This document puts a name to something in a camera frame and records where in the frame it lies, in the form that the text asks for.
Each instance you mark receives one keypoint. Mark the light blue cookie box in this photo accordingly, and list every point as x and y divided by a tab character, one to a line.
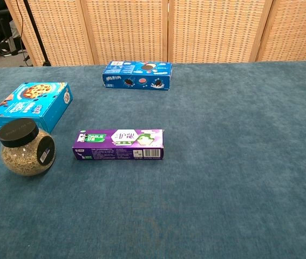
34	101

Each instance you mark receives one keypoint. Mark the black tripod stand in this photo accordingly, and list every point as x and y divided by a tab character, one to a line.
36	35

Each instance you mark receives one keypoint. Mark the dark blue Oreo box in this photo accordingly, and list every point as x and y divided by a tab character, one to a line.
136	76

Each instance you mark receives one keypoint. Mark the woven wooden folding screen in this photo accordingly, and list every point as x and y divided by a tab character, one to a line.
169	29

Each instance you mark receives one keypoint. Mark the black office chair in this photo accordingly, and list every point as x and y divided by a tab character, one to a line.
1	29

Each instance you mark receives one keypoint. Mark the glass jar with black lid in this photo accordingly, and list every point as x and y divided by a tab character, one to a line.
23	159

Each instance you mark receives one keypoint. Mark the purple Darlie toothpaste box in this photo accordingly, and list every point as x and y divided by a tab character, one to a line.
120	144

